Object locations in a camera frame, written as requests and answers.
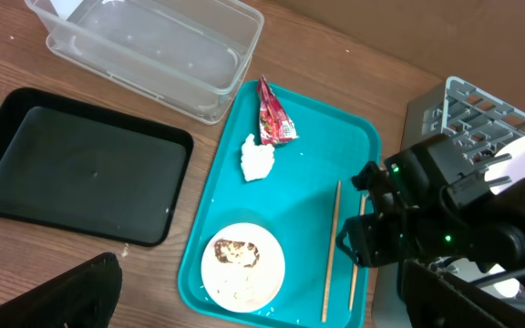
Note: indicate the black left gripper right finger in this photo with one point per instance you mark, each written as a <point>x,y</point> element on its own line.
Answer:
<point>443,300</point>

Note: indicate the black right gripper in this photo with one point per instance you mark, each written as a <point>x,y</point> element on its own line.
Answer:
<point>411,217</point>

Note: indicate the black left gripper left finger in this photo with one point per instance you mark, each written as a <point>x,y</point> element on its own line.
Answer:
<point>83,297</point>

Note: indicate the white plastic cup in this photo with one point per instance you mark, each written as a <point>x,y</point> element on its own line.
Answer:
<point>469,271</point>

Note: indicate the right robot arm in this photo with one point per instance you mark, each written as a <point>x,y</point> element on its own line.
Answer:
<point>496,223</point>

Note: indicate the grey dishwasher rack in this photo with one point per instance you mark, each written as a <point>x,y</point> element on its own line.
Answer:
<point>482,125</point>

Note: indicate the teal serving tray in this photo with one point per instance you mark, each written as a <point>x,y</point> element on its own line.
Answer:
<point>295,204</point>

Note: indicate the black plastic tray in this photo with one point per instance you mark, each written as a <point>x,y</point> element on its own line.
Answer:
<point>79,167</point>

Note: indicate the white bowl with leftovers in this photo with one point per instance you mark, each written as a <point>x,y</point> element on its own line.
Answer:
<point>243,267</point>

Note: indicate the red snack wrapper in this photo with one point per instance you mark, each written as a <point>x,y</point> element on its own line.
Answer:
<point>275,125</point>

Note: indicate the crumpled white napkin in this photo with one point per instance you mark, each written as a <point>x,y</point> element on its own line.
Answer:
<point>256,160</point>

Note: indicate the clear plastic bin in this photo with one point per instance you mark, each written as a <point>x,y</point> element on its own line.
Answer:
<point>189,55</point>

